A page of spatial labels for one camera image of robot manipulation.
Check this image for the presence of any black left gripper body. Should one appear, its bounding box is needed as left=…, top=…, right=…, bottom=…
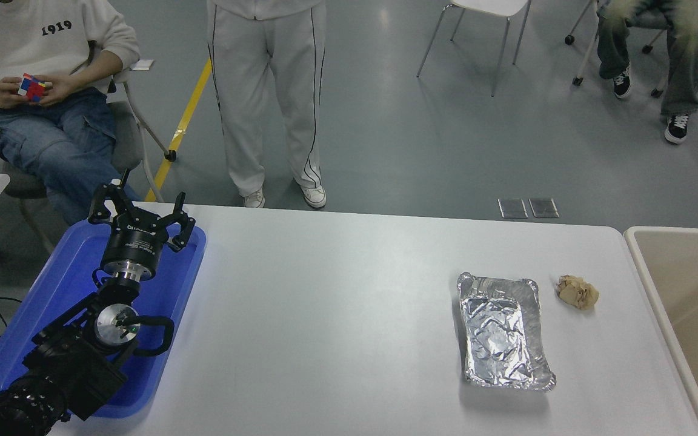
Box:
left=101, top=219, right=170, bottom=271

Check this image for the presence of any metal floor plate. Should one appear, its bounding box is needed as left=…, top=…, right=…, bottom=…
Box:
left=498, top=198, right=528, bottom=219
left=529, top=197, right=560, bottom=219

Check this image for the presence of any seated person with cube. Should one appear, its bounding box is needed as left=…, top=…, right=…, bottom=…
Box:
left=0, top=0, right=141, bottom=226

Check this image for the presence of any grey chair with metal legs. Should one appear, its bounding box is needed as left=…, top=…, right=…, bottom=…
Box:
left=0, top=79, right=178, bottom=261

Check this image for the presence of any wheeled office chair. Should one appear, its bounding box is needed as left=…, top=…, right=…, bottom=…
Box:
left=563, top=0, right=698, bottom=99

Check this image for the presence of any multicoloured puzzle cube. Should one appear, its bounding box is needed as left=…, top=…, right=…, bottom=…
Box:
left=18, top=73, right=53, bottom=103

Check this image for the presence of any seated person's left hand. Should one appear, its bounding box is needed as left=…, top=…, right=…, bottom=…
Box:
left=36, top=73, right=84, bottom=107

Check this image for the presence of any seated person on wheeled chair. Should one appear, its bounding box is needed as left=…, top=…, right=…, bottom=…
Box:
left=596, top=0, right=698, bottom=145

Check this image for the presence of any standing person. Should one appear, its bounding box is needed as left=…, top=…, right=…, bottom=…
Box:
left=207, top=0, right=328, bottom=210

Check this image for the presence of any blue plastic tray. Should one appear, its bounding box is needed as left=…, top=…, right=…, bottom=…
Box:
left=0, top=218, right=208, bottom=420

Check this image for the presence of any silver foil tray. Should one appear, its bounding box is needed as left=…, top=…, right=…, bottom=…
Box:
left=457, top=271, right=557, bottom=393

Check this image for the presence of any crumpled tan paper ball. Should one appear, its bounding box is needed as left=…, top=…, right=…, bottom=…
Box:
left=556, top=274, right=600, bottom=311

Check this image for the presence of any seated person's right hand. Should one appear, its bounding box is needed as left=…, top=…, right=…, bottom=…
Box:
left=0, top=75, right=29, bottom=110

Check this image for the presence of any white chair with metal legs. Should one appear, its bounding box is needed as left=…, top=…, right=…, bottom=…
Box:
left=417, top=0, right=533, bottom=98

